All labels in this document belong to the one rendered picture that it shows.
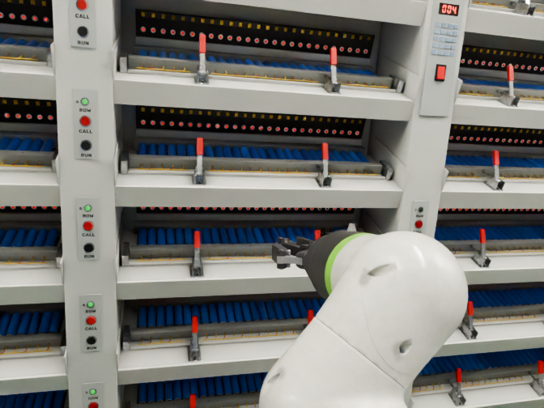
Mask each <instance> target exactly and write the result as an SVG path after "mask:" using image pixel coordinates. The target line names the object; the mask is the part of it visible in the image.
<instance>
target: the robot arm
mask: <svg viewBox="0 0 544 408"><path fill-rule="evenodd" d="M272 260H273V261H274V262H275V263H277V268H278V269H280V270H283V269H286V268H290V267H291V264H296V266H297V267H298V268H300V269H303V270H305V271H306V273H307V275H308V277H309V278H310V280H311V281H312V284H313V286H314V288H315V289H316V291H317V292H318V294H319V295H320V296H322V297H323V298H324V299H326V301H325V303H324V304H323V306H322V307H321V309H320V310H319V312H318V313H317V315H316V317H314V318H313V319H312V321H311V322H310V323H309V325H308V326H307V327H306V329H305V330H304V331H303V332H302V334H301V335H300V336H299V337H298V338H297V339H296V340H295V341H294V342H293V343H292V344H291V346H290V347H289V348H288V349H287V350H286V351H285V353H284V354H283V355H282V356H281V357H280V358H279V359H278V360H277V361H276V363H275V364H274V365H273V366H272V368H271V369H270V370H269V372H268V373H267V375H266V378H265V380H264V382H263V385H262V387H261V393H260V398H259V408H407V407H406V404H405V401H404V395H405V392H406V390H407V389H408V387H409V386H410V384H411V383H412V382H413V380H414V379H415V377H416V376H417V375H418V374H419V373H420V372H421V370H422V369H423V367H424V366H425V365H426V364H427V363H428V362H429V361H430V359H431V358H432V357H433V356H434V354H435V353H436V352H437V351H438V350H439V349H440V348H441V347H442V346H443V345H444V343H445V342H446V341H447V340H448V339H449V338H450V336H451V335H452V334H453V333H454V332H455V330H456V329H457V327H458V326H459V325H460V324H461V321H462V319H463V317H464V315H465V311H466V308H467V303H468V287H467V282H466V278H465V274H464V271H463V269H462V268H461V265H460V263H459V262H458V260H457V259H456V258H455V257H454V255H453V254H452V253H451V252H450V251H449V250H448V249H447V248H446V247H445V246H444V245H442V244H441V243H440V242H439V241H437V240H435V239H433V238H431V237H430V236H426V235H424V234H421V233H417V232H407V231H398V232H388V233H385V234H383V235H374V234H369V233H365V232H357V231H356V229H355V224H354V223H349V226H348V229H347V230H339V231H335V232H332V233H330V234H328V235H325V236H322V237H320V238H318V239H317V240H315V241H314V242H313V240H310V239H306V238H303V237H300V236H298V237H296V244H293V241H292V240H289V238H282V237H277V243H273V244H272ZM317 319H318V320H317ZM324 324H325V325H324ZM328 327H329V328H328ZM360 353H361V354H360ZM364 356H365V357H364ZM392 378H393V379H392ZM403 387H404V388H405V389H404V388H403Z"/></svg>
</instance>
